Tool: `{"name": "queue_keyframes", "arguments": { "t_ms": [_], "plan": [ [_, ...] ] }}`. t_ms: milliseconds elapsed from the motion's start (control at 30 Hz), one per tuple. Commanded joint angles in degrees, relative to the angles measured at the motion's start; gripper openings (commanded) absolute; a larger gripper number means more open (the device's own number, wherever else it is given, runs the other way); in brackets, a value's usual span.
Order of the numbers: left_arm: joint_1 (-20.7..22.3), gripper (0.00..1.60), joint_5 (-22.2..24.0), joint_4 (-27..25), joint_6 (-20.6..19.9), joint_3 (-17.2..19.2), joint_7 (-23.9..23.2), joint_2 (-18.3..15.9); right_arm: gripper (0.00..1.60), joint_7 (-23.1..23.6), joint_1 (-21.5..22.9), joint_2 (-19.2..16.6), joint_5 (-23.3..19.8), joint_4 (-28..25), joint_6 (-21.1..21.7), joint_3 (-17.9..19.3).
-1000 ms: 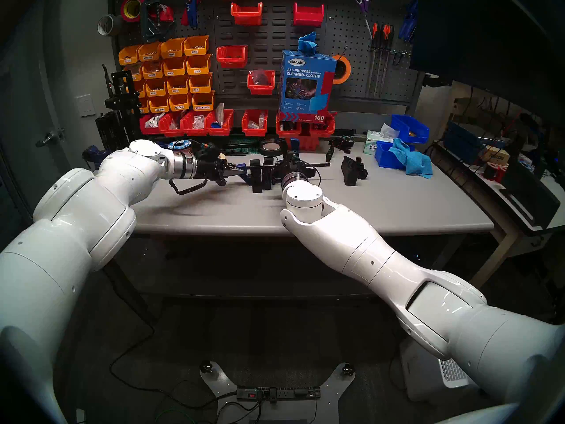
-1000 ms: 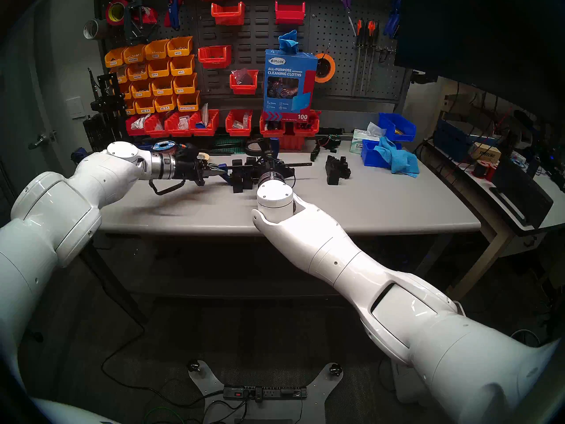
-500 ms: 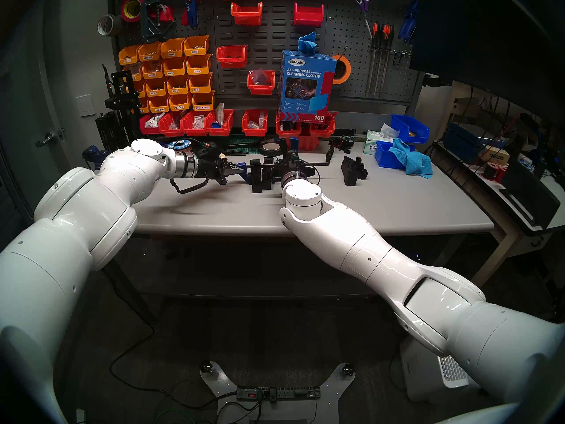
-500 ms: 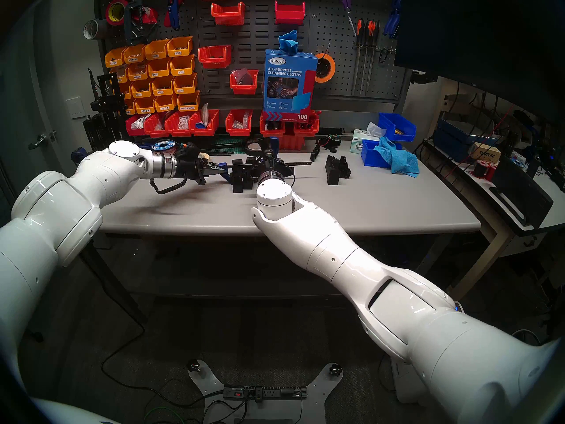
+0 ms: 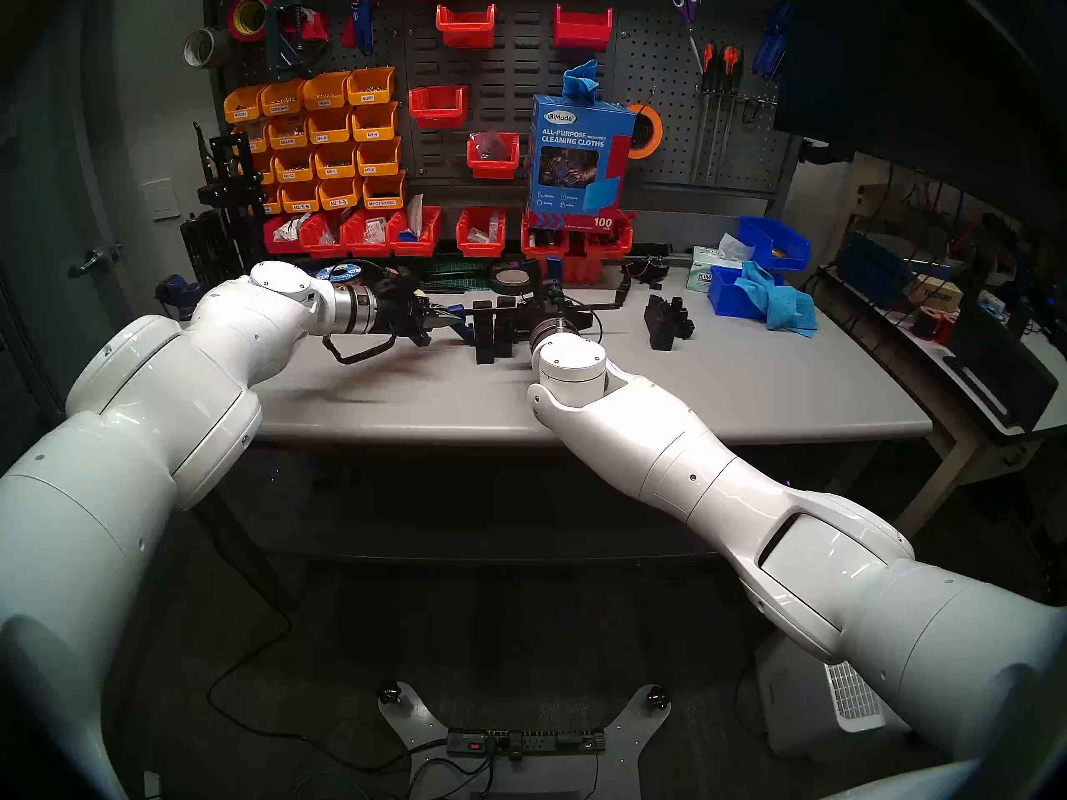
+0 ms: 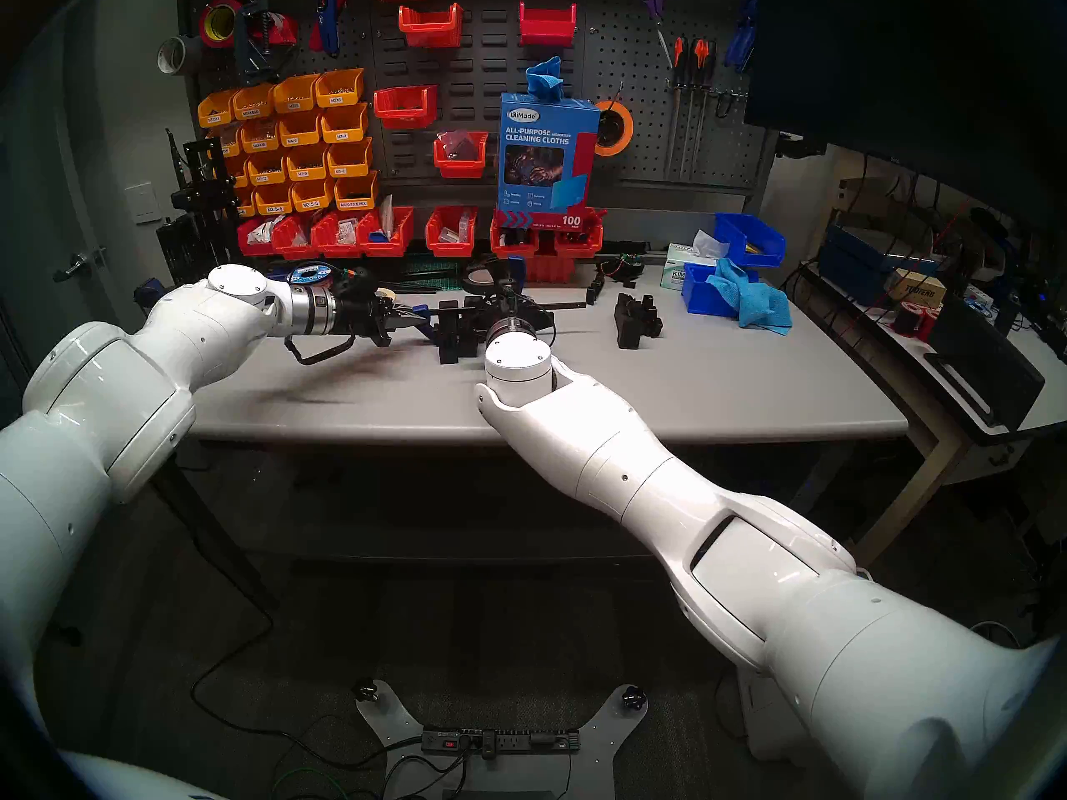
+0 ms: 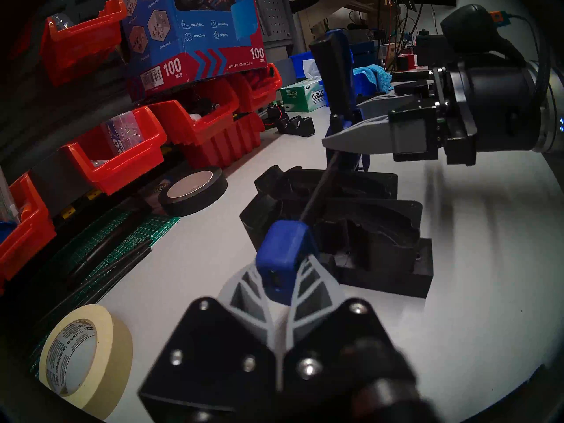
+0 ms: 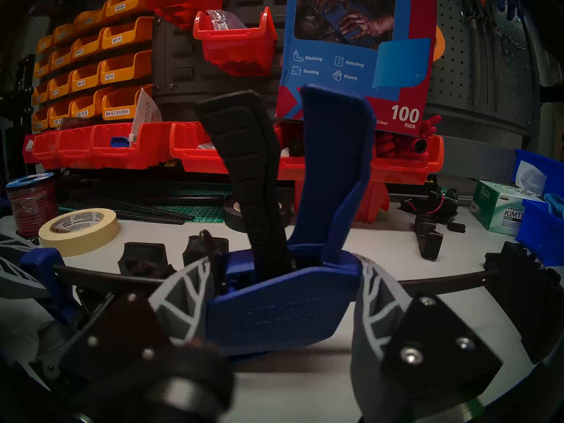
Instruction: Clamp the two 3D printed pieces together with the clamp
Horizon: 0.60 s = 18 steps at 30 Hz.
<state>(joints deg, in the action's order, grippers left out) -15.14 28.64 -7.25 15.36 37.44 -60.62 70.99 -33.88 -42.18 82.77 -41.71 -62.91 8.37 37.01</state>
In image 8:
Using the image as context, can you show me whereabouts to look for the blue cleaning cloths box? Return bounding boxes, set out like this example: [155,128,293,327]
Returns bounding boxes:
[275,0,438,136]

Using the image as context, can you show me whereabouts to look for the green circuit board with wires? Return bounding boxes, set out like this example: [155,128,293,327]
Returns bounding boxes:
[399,188,459,224]

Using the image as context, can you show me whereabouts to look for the small blue plastic bin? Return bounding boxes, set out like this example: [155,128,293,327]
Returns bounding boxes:
[516,200,564,266]

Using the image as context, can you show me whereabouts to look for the blue handled pliers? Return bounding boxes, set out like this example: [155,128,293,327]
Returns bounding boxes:
[496,0,525,22]

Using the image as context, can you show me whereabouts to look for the large blue plastic bin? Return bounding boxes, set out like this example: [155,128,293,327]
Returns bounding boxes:
[513,149,564,198]

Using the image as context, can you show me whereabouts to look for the red bin with small bags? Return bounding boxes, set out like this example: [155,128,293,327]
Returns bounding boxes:
[59,127,95,169]

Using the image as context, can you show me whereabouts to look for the clear bag of parts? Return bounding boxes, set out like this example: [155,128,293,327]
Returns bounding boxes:
[207,10,247,30]

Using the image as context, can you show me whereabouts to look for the blue and black bar clamp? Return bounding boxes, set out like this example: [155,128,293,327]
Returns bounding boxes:
[20,85,498,356]

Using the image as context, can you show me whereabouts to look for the red wall bin with bag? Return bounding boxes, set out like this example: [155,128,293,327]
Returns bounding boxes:
[193,7,278,77]

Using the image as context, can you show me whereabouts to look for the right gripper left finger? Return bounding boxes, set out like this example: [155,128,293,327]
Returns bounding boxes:
[57,257,216,383]

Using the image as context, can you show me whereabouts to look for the dark pegboard wall panel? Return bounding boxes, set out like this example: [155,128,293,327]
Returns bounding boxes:
[57,0,536,134]

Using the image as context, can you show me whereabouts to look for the red bin with manual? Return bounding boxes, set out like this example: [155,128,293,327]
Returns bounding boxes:
[90,122,172,169]

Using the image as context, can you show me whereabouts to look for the black tape roll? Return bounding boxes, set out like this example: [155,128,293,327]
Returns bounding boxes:
[224,197,291,233]

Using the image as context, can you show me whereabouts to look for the red wire spool blue label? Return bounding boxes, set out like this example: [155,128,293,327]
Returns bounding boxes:
[6,173,58,238]

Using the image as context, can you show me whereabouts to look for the thin black rods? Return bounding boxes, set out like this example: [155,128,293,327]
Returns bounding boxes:
[106,200,194,225]

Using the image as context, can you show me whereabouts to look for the beige masking tape roll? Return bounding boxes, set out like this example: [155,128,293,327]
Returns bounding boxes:
[39,208,119,257]

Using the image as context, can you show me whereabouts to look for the yellow bin labelled M3-6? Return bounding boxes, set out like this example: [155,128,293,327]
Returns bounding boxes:
[100,50,152,84]

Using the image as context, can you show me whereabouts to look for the yellow bin labelled M4 HEX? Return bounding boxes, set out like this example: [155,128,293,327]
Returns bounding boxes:
[102,85,152,121]

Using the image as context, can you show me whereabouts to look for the red bin with red parts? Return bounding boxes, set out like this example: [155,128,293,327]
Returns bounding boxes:
[372,115,445,185]

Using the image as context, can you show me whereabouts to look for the green cutting mat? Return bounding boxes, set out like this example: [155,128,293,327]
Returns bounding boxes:
[59,191,225,224]

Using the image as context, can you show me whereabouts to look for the black metal frame stand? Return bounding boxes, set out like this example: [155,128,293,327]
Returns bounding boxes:
[0,54,36,171]

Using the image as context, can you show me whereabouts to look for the white user manual leaflet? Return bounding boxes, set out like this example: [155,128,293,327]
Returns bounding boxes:
[131,88,162,141]

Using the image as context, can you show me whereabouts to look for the yellow bin labelled M3X6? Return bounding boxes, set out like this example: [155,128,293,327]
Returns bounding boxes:
[105,0,146,18]

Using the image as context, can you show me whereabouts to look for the black notched printed block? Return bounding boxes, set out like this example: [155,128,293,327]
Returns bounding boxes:
[484,241,564,364]

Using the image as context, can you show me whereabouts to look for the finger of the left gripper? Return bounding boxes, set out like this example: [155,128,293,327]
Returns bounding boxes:
[0,256,48,300]
[0,234,32,255]

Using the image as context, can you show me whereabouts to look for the small black printed clip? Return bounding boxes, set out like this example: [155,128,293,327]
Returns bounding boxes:
[414,213,444,260]

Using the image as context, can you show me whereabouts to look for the red bin with screw pack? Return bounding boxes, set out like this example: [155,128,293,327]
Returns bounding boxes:
[170,122,230,174]

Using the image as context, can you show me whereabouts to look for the yellow bin labelled M3-4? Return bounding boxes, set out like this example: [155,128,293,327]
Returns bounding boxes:
[101,17,154,49]

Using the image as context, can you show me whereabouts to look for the yellow bin labelled M2.5-5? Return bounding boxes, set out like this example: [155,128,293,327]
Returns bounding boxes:
[70,89,106,119]

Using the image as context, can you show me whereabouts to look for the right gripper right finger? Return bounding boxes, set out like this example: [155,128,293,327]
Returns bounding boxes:
[350,255,503,423]

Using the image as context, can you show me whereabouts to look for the yellow bin labelled M3-8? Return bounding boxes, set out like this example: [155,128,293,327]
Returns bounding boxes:
[70,62,103,91]

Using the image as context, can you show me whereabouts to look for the crumpled blue microfiber cloth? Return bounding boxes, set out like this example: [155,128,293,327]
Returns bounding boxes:
[544,193,564,220]

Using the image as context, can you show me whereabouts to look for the black 3D printed piece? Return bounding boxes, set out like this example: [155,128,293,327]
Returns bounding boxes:
[118,242,176,279]
[183,233,230,273]

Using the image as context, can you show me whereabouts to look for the Kimtech tissue box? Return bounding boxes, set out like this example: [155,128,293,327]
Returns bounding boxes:
[470,160,545,236]

